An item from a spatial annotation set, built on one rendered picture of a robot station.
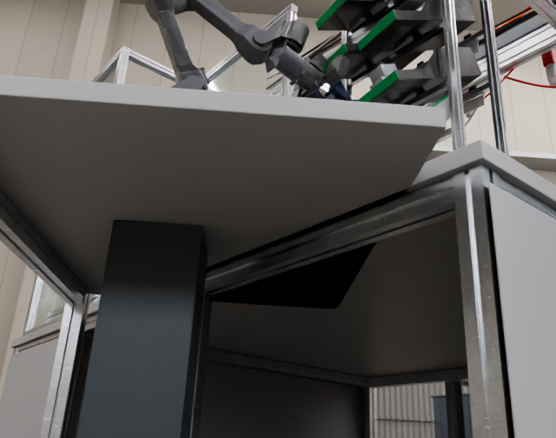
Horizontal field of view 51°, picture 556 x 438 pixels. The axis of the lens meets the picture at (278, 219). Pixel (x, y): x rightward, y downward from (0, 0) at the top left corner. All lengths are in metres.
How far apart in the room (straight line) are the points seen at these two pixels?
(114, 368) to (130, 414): 0.08
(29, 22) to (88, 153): 6.88
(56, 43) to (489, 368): 6.96
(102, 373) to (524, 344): 0.63
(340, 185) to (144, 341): 0.41
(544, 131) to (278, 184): 6.54
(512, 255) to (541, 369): 0.15
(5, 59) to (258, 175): 6.69
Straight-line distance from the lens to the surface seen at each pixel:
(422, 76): 1.33
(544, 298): 0.87
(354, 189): 0.90
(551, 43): 2.60
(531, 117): 7.37
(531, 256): 0.87
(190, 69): 1.30
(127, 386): 1.00
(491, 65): 1.55
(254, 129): 0.76
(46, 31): 7.58
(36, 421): 2.13
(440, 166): 0.87
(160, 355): 1.00
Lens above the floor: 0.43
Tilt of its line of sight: 23 degrees up
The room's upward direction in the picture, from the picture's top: 3 degrees clockwise
